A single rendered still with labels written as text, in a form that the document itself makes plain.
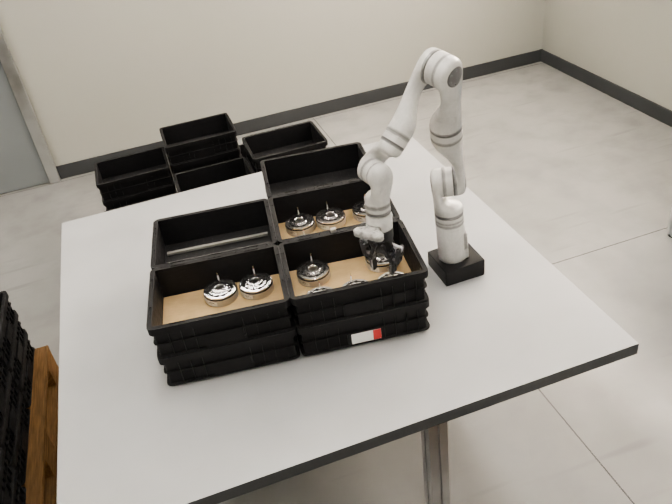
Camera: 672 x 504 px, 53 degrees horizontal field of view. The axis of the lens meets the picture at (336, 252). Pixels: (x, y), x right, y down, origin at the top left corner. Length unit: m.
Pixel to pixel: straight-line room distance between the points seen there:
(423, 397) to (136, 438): 0.78
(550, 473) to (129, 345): 1.52
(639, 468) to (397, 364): 1.08
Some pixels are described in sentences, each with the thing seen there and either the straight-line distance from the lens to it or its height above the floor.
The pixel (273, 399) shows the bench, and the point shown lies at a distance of 1.92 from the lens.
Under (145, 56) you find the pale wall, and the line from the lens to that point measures 4.94.
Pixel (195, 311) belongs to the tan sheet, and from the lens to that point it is 2.08.
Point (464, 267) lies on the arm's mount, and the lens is 2.21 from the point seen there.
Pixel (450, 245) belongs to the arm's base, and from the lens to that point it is 2.18.
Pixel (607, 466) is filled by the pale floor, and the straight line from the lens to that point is 2.67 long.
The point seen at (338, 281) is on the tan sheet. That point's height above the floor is 0.83.
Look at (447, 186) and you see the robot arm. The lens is 2.06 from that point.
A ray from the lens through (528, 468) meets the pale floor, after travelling 2.62.
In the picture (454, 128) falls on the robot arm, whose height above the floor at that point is 1.27.
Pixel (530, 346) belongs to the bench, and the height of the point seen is 0.70.
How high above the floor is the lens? 2.08
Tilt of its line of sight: 35 degrees down
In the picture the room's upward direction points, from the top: 8 degrees counter-clockwise
